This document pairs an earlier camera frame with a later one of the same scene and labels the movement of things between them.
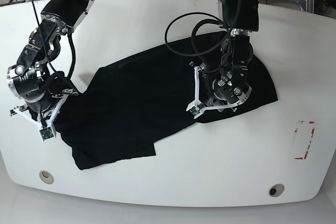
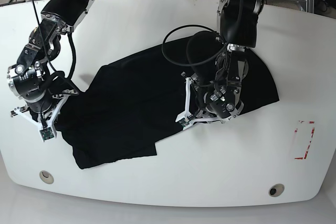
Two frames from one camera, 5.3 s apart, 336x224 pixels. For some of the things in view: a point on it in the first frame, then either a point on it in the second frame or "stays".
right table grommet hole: (276, 190) stays
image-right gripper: (215, 89) to (220, 104)
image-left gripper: (42, 112) stays
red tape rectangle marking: (312, 133) stays
